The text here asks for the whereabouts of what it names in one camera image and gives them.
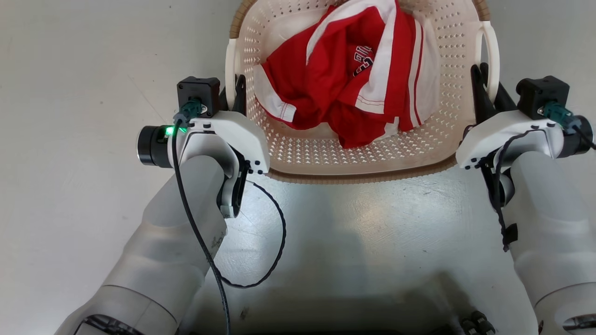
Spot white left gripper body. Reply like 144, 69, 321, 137
184, 111, 271, 175

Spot thin black looping cable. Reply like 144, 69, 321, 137
219, 179, 287, 289

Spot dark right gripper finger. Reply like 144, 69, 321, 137
494, 82, 518, 113
470, 63, 497, 125

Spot black cable with green plug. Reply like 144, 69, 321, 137
171, 99, 232, 335
542, 102, 596, 151

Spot cream plastic laundry basket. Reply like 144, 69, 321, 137
225, 0, 501, 185

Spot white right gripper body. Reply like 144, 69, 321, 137
455, 110, 566, 170

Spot red and white jersey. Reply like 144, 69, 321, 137
253, 0, 441, 149

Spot thin black braided cable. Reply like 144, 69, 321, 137
481, 129, 536, 253

